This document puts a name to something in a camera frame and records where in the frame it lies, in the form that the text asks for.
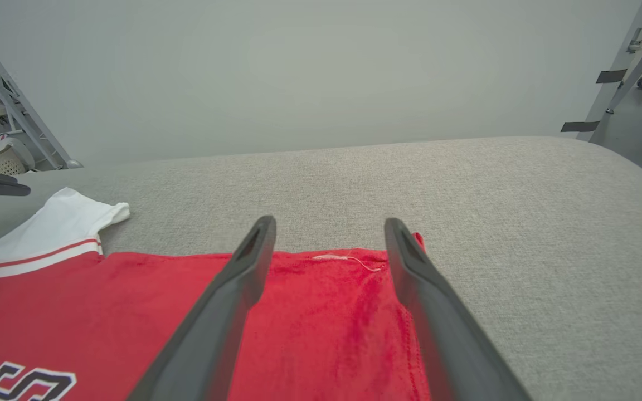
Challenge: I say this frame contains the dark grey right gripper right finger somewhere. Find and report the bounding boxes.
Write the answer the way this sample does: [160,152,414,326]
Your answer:
[383,217,534,401]

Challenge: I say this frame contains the white laundry basket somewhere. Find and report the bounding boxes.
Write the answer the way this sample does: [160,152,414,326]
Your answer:
[0,136,36,177]

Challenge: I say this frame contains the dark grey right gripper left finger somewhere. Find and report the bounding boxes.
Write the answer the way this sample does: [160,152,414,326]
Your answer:
[126,215,278,401]

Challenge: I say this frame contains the black tape strip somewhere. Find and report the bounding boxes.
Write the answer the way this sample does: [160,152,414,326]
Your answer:
[560,120,601,133]
[595,68,629,85]

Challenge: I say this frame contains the red white jersey shirt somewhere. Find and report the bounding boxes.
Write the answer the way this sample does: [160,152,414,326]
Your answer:
[0,187,432,401]

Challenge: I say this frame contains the grey metal frame post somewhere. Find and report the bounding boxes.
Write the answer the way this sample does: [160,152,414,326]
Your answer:
[575,0,642,143]
[0,12,84,171]

